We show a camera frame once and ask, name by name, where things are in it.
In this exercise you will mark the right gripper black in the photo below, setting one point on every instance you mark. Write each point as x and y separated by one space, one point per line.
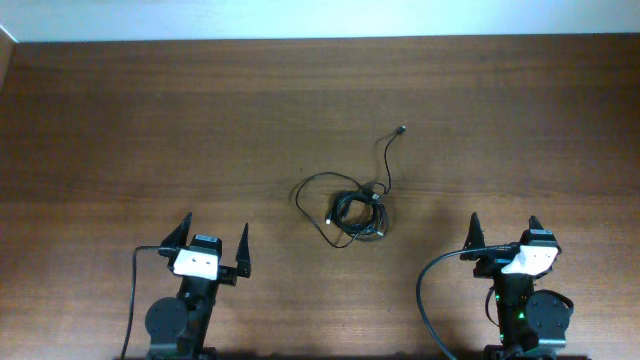
493 262

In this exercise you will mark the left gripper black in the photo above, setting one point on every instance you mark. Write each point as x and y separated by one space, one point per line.
227 275

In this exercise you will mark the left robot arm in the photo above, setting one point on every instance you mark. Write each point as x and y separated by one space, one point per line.
178 325

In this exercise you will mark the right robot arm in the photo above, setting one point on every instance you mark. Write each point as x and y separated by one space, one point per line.
532 323

